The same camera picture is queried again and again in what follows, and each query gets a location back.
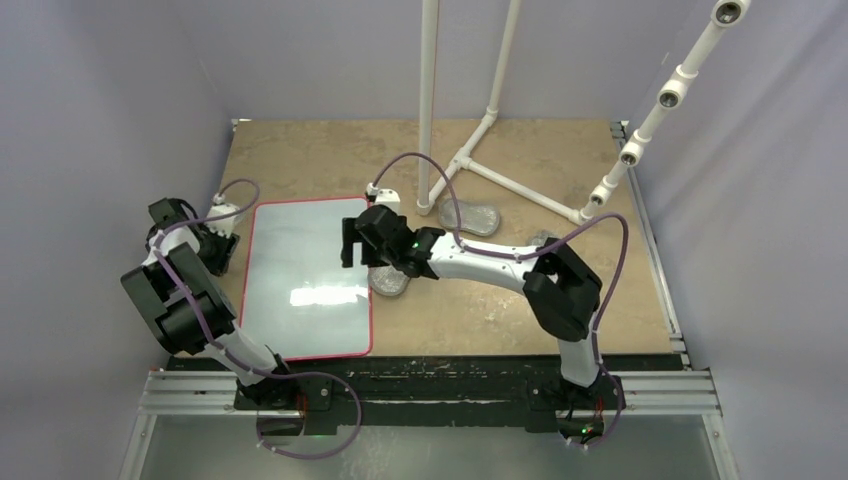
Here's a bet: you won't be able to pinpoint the white board with pink rim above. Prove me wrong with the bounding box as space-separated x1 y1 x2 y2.
240 197 373 360

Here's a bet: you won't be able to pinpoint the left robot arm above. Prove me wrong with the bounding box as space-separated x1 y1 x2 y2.
120 198 299 409

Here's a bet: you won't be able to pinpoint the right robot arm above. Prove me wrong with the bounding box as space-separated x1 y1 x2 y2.
341 205 603 407

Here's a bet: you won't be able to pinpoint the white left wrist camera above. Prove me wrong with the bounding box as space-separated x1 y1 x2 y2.
203 193 244 238

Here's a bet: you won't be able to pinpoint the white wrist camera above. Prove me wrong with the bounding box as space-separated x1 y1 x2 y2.
365 183 401 214
203 193 244 238

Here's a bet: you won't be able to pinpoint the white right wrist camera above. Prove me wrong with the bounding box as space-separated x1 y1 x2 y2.
365 183 401 214

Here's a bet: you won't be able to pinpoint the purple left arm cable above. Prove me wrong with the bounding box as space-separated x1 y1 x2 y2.
152 178 364 463

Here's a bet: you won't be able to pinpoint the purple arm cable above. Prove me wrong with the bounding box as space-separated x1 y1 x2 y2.
152 178 364 463
367 152 631 452

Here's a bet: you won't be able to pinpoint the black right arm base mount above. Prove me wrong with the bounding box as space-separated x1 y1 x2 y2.
524 369 627 445

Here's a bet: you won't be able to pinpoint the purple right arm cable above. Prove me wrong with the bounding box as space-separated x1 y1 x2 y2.
367 152 631 452

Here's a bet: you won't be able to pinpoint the white PVC pipe frame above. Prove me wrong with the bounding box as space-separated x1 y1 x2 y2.
404 1 751 237

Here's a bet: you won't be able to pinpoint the aluminium frame rails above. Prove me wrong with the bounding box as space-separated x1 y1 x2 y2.
125 120 737 479

